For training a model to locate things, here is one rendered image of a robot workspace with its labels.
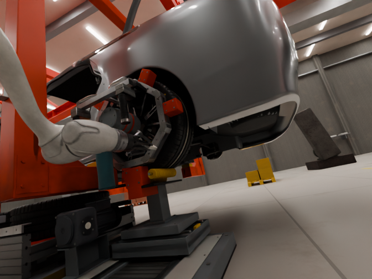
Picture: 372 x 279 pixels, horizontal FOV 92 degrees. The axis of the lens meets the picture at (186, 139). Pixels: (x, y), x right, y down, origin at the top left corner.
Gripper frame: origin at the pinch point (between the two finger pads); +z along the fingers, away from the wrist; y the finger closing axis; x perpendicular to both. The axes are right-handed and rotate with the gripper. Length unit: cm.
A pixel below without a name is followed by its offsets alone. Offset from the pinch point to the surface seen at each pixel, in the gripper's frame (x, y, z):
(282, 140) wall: -23, 217, 1266
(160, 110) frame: 12.6, 17.9, 9.2
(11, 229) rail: 42, -79, -19
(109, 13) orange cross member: 190, 89, 62
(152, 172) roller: -2.2, -14.2, 10.1
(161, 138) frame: 3.5, 4.8, 9.9
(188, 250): -39, -34, 12
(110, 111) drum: 30.4, 4.4, -5.4
